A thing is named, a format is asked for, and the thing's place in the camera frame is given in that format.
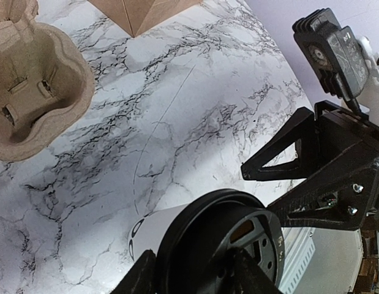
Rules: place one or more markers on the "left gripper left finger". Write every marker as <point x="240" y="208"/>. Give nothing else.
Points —
<point x="140" y="278"/>

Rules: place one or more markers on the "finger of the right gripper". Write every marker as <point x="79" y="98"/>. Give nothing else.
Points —
<point x="300" y="207"/>
<point x="299" y="131"/>

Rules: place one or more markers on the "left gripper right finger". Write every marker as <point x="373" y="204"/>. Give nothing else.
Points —
<point x="247" y="276"/>

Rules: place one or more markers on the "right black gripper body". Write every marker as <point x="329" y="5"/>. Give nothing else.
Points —
<point x="349" y="147"/>

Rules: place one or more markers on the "black cup lid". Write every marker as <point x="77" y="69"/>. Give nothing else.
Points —
<point x="196" y="254"/>

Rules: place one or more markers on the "single white paper cup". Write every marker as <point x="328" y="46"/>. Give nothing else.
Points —
<point x="159" y="228"/>

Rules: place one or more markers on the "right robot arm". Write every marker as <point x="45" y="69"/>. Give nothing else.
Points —
<point x="369" y="98"/>

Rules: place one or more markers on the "brown cardboard box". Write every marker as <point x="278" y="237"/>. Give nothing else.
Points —
<point x="138" y="16"/>

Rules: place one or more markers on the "brown pulp cup carrier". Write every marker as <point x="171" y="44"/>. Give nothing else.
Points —
<point x="45" y="83"/>

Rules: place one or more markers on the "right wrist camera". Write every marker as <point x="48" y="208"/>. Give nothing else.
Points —
<point x="333" y="52"/>

